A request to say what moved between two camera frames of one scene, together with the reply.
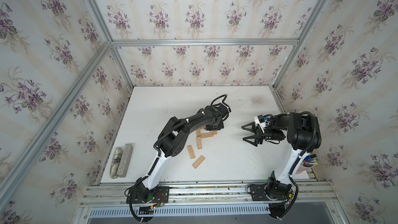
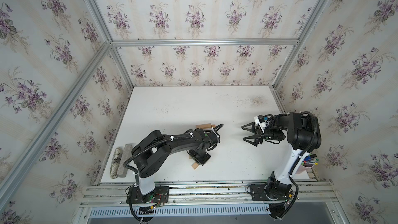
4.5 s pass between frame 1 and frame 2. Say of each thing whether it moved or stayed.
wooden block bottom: stayed
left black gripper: moved
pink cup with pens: stayed
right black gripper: stayed
